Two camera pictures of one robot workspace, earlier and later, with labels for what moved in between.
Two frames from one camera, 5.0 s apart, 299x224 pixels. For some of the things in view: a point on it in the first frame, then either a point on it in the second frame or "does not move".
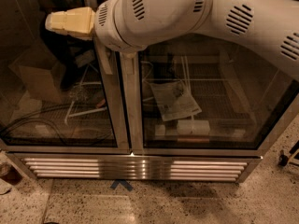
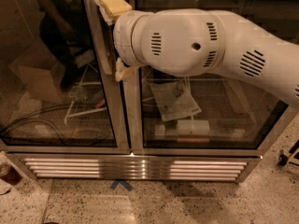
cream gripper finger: [78, 22] → [108, 3]
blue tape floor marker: [124, 182] does not move
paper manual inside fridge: [174, 101] does not move
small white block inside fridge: [160, 130] does not move
